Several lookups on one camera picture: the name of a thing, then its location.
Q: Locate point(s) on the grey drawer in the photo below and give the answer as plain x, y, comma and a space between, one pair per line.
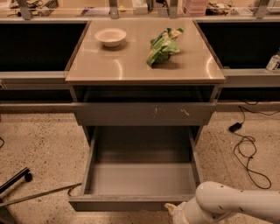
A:
138, 169
143, 113

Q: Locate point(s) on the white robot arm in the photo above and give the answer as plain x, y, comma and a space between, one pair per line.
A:
214, 202

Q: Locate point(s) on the grey top drawer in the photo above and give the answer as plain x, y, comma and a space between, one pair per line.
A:
143, 113

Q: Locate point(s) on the grey drawer cabinet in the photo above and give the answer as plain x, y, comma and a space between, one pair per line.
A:
121, 74

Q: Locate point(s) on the green chip bag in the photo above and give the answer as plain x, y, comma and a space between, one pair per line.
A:
164, 46

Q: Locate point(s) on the white ceramic bowl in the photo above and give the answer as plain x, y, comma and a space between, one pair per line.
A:
110, 37

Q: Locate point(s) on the thin metal rod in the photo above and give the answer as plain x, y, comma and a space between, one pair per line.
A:
38, 195

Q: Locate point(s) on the pink storage box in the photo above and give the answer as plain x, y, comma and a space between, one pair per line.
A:
194, 7

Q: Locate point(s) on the black wheeled stand leg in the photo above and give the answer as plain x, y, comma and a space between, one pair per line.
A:
25, 173

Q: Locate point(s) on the clear plastic bottle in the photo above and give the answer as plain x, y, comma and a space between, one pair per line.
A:
274, 62

